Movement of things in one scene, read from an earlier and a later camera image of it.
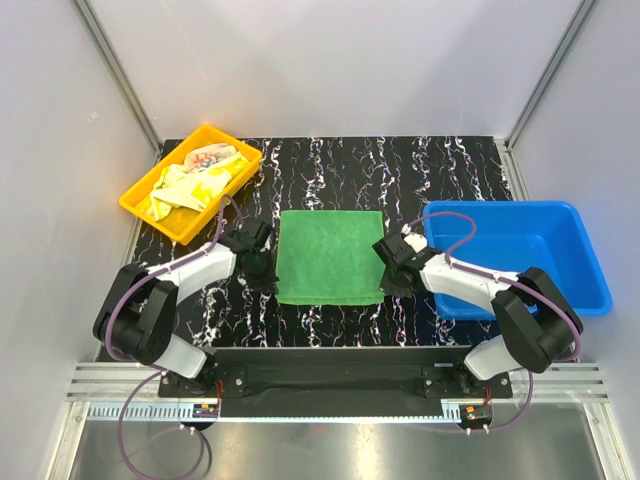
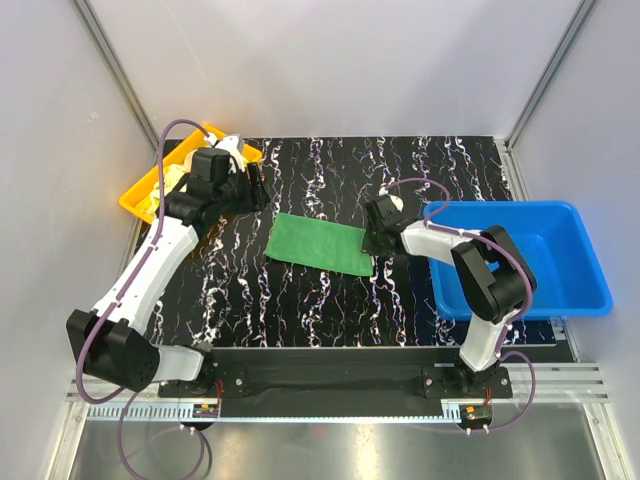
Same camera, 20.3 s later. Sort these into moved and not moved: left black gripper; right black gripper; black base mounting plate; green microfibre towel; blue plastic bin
Moved: left black gripper; green microfibre towel; right black gripper
Not moved: black base mounting plate; blue plastic bin
